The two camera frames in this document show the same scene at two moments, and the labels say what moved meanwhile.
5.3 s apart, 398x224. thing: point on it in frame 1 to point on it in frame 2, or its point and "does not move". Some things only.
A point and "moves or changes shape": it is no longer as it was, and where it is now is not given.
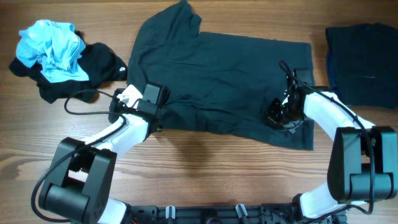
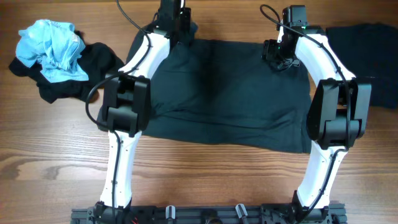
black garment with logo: (101, 63) does not move
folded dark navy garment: (362, 63) does not move
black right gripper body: (282, 117) to (273, 51)
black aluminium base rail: (245, 214) does not move
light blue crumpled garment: (57, 46) does not move
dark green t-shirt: (216, 83) moves or changes shape
